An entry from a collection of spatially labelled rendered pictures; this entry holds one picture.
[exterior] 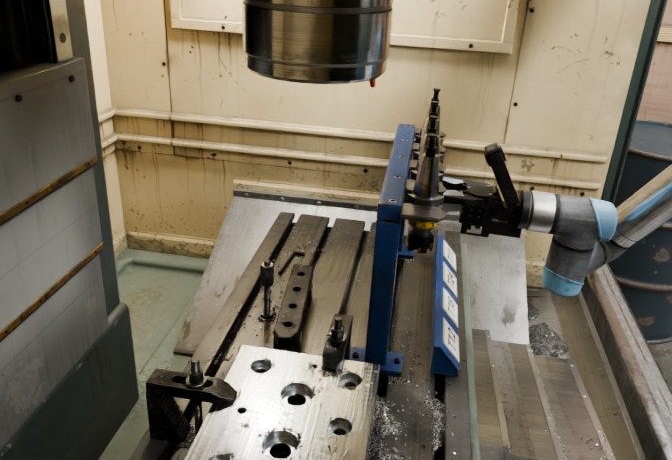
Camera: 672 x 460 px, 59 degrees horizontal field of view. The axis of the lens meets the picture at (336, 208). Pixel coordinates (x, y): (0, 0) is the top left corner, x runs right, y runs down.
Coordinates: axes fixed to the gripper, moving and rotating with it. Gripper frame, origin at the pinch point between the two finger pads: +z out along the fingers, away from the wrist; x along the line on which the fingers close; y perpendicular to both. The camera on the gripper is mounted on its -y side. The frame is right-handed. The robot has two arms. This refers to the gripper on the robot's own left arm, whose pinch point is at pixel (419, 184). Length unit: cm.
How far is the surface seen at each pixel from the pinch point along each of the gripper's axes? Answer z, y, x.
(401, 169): 3.7, -3.0, -1.5
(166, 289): 72, 64, 44
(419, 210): -0.3, -2.1, -16.5
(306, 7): 14, -35, -47
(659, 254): -106, 70, 136
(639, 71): -52, -15, 60
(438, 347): -7.3, 23.4, -17.0
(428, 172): -0.9, -7.3, -12.6
